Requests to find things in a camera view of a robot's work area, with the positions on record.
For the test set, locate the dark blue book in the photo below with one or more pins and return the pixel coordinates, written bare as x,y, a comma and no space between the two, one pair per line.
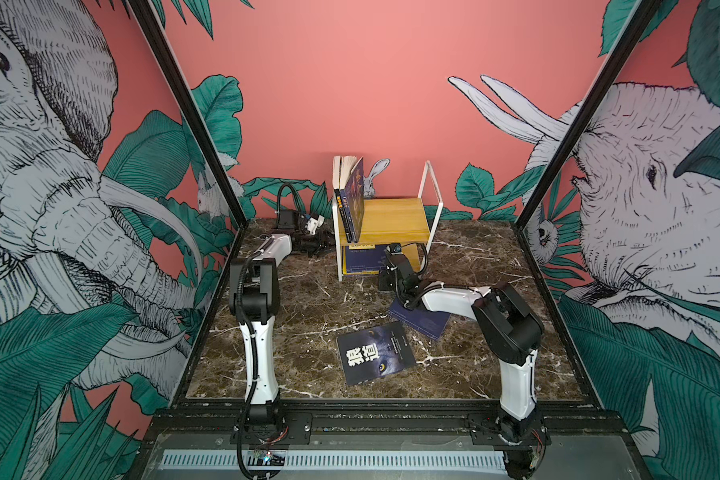
428,323
357,261

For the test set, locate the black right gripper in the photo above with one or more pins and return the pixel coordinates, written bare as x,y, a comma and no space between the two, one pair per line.
384,278

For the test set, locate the black left frame post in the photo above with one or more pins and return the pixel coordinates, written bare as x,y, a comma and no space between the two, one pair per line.
152,30

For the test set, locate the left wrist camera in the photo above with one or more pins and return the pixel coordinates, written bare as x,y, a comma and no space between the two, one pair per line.
313,224

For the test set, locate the black frame post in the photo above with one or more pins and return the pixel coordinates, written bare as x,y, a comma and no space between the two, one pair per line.
152,30
628,38

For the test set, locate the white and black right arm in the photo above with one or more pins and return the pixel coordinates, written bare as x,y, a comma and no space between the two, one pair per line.
512,331

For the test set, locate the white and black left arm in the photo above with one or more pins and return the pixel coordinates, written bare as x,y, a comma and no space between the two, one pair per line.
254,299

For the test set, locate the black right frame post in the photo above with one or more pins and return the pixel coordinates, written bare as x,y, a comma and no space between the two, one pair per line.
628,38

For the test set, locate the black book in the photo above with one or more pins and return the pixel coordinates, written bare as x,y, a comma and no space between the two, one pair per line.
370,354
342,167

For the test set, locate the wooden shelf with white frame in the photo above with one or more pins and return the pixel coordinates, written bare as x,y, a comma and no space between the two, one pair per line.
392,220

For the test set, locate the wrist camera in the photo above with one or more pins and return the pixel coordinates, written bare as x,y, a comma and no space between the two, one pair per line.
393,249
313,224

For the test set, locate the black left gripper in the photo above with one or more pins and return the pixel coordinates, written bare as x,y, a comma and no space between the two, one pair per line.
320,241

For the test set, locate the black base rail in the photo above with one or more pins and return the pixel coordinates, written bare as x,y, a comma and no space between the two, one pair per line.
303,420

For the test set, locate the white slotted cable duct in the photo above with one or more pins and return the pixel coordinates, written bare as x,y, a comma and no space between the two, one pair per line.
356,460

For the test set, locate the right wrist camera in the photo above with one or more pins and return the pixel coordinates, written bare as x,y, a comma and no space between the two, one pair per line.
393,249

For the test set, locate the dark book with portrait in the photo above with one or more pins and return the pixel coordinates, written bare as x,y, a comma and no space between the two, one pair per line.
355,189

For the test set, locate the black book standing on shelf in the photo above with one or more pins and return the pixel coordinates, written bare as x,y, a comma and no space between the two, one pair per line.
342,167

